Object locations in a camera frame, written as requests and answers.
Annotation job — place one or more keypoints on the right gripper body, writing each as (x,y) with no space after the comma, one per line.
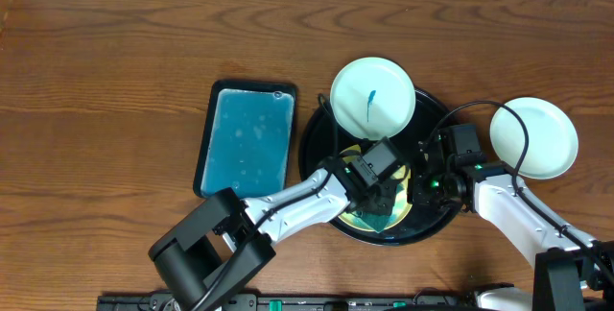
(430,189)

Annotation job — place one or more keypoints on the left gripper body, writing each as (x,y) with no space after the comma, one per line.
(379,198)

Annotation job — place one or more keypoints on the green scrubbing sponge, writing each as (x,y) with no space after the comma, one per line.
(373,222)

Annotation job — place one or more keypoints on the yellow plate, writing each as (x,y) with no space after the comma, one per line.
(401,206)

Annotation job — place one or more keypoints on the light blue plate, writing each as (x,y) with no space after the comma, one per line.
(553,139)
(372,98)

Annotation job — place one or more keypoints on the black rectangular water tray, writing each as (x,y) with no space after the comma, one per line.
(246,138)

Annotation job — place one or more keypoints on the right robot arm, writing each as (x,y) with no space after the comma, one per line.
(572,270)

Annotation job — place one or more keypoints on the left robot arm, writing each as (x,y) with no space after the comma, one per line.
(212,253)

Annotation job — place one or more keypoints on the round black tray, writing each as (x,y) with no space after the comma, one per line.
(421,221)

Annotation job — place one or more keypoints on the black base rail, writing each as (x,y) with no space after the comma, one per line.
(251,302)

